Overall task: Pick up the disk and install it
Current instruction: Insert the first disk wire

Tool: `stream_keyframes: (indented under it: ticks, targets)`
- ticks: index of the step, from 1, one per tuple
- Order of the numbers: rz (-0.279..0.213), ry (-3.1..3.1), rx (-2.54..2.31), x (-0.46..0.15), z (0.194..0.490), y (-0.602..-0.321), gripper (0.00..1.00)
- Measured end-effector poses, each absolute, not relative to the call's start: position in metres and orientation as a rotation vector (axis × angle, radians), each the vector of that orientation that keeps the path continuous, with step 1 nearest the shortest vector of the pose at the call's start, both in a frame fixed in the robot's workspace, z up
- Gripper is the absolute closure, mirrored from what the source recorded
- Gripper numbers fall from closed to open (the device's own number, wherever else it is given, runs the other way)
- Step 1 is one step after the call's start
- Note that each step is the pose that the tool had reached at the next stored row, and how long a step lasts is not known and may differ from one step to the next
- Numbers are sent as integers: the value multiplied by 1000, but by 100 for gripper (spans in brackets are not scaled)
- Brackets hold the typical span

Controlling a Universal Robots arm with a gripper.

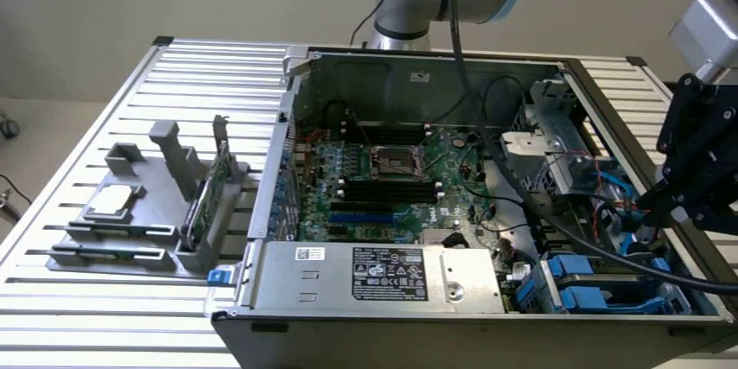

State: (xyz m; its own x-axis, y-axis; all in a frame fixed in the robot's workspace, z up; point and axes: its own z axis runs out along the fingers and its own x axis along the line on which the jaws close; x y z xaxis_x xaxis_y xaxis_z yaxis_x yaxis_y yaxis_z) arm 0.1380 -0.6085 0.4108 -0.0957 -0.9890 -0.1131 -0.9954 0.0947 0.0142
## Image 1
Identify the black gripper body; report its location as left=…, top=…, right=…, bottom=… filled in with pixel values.
left=684, top=82, right=738, bottom=198

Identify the silver metal disk bay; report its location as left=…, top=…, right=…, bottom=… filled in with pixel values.
left=498, top=78, right=624, bottom=197

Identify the black silver disk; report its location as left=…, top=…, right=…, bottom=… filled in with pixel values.
left=179, top=177, right=211, bottom=252

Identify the blue drive carrier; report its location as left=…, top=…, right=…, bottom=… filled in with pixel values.
left=555, top=284, right=612, bottom=314
left=540, top=251, right=606, bottom=283

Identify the green motherboard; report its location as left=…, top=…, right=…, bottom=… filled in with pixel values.
left=289, top=123, right=523, bottom=250

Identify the silver chipset heatsink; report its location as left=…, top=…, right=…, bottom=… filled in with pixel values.
left=420, top=227, right=463, bottom=248

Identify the CPU socket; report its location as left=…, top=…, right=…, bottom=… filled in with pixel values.
left=368, top=143, right=431, bottom=181

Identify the black RAM slot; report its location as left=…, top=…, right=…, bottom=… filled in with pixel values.
left=344, top=122, right=431, bottom=129
left=339, top=184, right=439, bottom=192
left=339, top=178, right=439, bottom=186
left=343, top=132, right=431, bottom=140
left=344, top=127, right=431, bottom=134
left=337, top=189, right=440, bottom=197
left=343, top=137, right=432, bottom=146
left=337, top=195, right=440, bottom=204

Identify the black expansion slot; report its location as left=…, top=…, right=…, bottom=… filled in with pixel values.
left=328, top=202, right=400, bottom=213

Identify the blue expansion slot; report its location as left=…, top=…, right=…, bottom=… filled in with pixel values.
left=328, top=212, right=397, bottom=225

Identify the open black PC case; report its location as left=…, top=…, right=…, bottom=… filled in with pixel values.
left=209, top=46, right=738, bottom=369

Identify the silver power supply unit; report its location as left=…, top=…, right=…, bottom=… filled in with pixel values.
left=236, top=240, right=523, bottom=317

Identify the green graphics card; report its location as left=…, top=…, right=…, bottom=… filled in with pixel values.
left=199, top=114, right=239, bottom=219

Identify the grey parts rack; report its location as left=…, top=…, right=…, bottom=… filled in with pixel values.
left=44, top=119, right=252, bottom=280

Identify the silver CPU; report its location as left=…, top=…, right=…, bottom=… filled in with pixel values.
left=84, top=184, right=144, bottom=215

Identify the green RAM stick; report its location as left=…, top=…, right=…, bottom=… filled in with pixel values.
left=49, top=245, right=167, bottom=258

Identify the dark object on floor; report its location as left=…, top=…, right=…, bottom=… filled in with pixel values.
left=0, top=110, right=21, bottom=140

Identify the blue disk wire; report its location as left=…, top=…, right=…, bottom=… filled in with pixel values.
left=592, top=169, right=656, bottom=258

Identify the red black wire bundle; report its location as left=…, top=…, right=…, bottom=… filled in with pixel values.
left=555, top=150, right=630, bottom=232

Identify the black looped case cable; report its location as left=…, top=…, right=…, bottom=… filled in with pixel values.
left=479, top=75, right=527, bottom=130

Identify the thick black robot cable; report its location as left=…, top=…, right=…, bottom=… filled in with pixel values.
left=443, top=0, right=738, bottom=295

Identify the black cable beside table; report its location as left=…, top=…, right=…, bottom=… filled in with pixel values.
left=0, top=173, right=30, bottom=219

